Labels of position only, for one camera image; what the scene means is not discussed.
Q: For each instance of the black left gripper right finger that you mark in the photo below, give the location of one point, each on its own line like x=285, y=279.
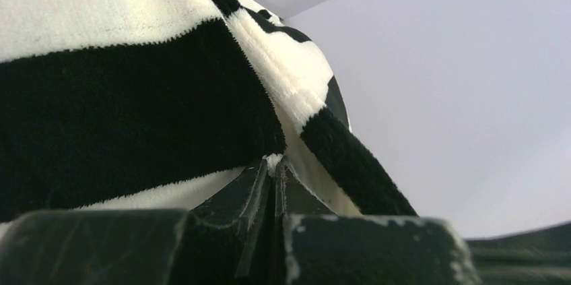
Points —
x=315, y=246

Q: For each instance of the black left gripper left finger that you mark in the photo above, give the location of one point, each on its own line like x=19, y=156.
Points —
x=211, y=244

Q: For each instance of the black white striped pillowcase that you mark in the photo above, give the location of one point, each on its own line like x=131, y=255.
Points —
x=161, y=103

